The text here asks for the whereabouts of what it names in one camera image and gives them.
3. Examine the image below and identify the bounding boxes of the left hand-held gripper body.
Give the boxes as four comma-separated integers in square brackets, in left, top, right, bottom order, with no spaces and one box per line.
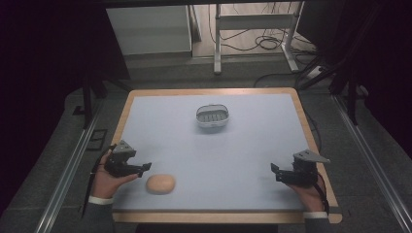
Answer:
[103,139,144,179]

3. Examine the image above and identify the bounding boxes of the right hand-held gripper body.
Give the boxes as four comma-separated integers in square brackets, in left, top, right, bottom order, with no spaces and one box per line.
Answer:
[281,149,331,188]

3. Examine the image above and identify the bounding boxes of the person's left hand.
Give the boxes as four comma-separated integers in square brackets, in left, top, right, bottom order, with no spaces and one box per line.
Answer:
[91,151,139,199]

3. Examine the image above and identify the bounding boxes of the person's right hand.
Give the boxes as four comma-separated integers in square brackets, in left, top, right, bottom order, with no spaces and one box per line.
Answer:
[288,176,326,214]

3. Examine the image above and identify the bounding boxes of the beige oval soap bar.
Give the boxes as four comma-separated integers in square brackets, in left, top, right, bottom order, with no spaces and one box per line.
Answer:
[145,174,177,196]

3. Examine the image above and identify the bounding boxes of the light blue table mat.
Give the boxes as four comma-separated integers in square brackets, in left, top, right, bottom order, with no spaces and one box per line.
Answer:
[112,93,313,212]

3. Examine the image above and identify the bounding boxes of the black tripod stand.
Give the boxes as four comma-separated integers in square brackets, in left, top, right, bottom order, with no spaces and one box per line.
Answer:
[72,74,132,130]
[299,6,373,126]

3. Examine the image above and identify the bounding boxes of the white grey soap dish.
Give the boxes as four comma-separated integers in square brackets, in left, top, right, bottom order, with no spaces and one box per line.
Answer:
[195,103,230,128]

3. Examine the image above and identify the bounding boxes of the white power strip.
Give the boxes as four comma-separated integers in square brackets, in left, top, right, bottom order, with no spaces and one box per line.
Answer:
[305,65,325,81]

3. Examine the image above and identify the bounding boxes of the white cabinet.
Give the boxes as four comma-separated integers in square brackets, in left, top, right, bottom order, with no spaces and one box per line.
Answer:
[105,5,193,56]

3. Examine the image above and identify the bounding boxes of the white metal stand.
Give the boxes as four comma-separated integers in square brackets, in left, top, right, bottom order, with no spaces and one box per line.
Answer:
[213,2,305,76]

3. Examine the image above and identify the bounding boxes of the black floor frame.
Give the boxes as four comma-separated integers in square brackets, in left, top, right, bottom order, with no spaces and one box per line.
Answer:
[86,128,109,151]

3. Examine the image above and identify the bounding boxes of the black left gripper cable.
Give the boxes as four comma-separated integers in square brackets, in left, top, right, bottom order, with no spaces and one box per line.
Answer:
[81,144,117,218]

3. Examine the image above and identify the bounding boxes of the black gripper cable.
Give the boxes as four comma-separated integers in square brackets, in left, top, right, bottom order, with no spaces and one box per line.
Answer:
[314,172,331,216]
[81,144,117,218]

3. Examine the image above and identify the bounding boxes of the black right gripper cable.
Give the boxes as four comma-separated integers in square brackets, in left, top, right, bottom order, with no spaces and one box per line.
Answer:
[314,172,331,216]

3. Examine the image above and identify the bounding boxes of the aluminium rail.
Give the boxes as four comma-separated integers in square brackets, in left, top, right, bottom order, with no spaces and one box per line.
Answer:
[33,106,102,233]
[331,94,412,232]

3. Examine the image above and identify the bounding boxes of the black floor cables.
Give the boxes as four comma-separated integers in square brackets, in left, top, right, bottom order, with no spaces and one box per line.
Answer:
[207,2,320,89]

